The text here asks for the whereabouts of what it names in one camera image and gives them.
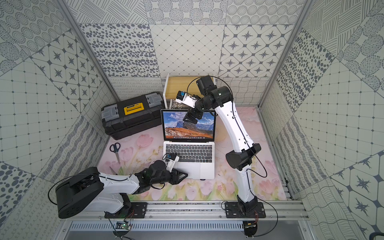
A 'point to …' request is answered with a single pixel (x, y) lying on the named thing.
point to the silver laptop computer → (193, 143)
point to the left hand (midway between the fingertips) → (186, 170)
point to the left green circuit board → (122, 227)
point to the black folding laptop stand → (202, 179)
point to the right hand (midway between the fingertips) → (190, 112)
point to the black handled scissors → (114, 148)
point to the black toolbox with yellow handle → (132, 116)
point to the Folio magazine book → (172, 105)
